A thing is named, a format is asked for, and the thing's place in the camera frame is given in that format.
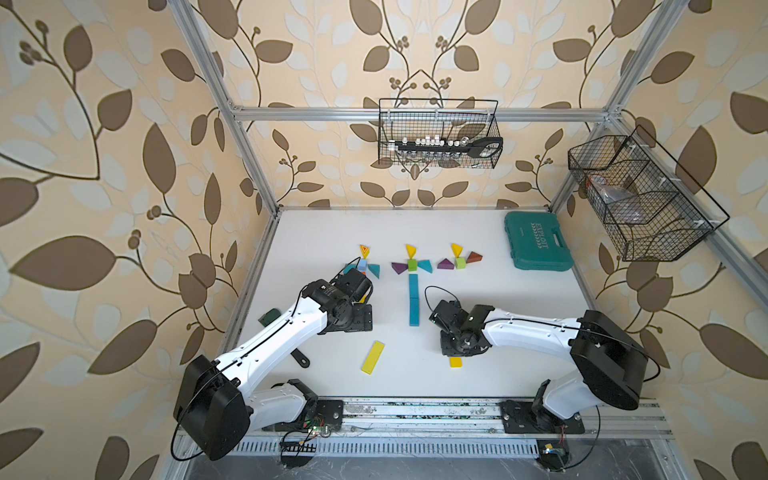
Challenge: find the teal rectangular block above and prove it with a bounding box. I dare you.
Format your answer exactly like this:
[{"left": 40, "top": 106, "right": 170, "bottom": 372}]
[
  {"left": 409, "top": 295, "right": 421, "bottom": 327},
  {"left": 408, "top": 272, "right": 419, "bottom": 299}
]

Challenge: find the purple triangular prism block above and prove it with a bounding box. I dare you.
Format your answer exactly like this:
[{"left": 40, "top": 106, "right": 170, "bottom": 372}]
[
  {"left": 437, "top": 258, "right": 455, "bottom": 270},
  {"left": 391, "top": 262, "right": 408, "bottom": 275}
]

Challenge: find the brown wooden block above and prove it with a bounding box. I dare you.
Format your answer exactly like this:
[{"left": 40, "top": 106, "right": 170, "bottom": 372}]
[{"left": 466, "top": 251, "right": 483, "bottom": 264}]

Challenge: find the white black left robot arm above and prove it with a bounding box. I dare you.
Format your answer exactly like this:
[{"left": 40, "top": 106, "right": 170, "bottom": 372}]
[{"left": 173, "top": 268, "right": 373, "bottom": 461}]

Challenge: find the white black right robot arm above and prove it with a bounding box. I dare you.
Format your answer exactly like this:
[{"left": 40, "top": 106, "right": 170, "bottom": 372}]
[{"left": 429, "top": 300, "right": 649, "bottom": 430}]

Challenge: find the yellow-green rectangular block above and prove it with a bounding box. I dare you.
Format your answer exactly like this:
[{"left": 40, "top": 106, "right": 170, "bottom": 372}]
[{"left": 361, "top": 341, "right": 385, "bottom": 375}]

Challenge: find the dark green pipe wrench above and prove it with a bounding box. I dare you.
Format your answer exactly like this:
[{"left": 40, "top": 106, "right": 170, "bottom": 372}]
[{"left": 258, "top": 308, "right": 311, "bottom": 369}]

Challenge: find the green plastic tool case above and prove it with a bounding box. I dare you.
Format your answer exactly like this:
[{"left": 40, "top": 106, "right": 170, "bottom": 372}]
[{"left": 504, "top": 211, "right": 574, "bottom": 272}]

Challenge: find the plastic bag in basket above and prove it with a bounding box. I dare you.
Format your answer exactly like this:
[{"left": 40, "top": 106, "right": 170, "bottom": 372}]
[{"left": 586, "top": 175, "right": 648, "bottom": 225}]

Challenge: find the aluminium front rail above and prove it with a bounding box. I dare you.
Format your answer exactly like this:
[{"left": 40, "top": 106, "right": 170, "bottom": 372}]
[{"left": 251, "top": 397, "right": 674, "bottom": 440}]

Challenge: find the socket set rail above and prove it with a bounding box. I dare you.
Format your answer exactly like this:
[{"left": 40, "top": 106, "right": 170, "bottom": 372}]
[{"left": 383, "top": 137, "right": 503, "bottom": 159}]

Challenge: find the black wire basket back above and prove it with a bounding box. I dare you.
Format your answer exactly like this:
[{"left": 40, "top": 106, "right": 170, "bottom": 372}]
[{"left": 377, "top": 97, "right": 504, "bottom": 171}]

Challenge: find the black wire basket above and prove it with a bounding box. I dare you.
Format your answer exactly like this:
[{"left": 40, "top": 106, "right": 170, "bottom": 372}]
[
  {"left": 568, "top": 125, "right": 730, "bottom": 262},
  {"left": 377, "top": 97, "right": 504, "bottom": 171}
]

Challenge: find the black wire basket right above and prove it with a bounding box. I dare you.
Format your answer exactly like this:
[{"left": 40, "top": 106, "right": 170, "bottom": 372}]
[{"left": 568, "top": 125, "right": 730, "bottom": 262}]

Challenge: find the aluminium frame post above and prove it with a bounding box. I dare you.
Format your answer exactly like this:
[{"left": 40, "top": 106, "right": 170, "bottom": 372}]
[{"left": 548, "top": 0, "right": 691, "bottom": 214}]

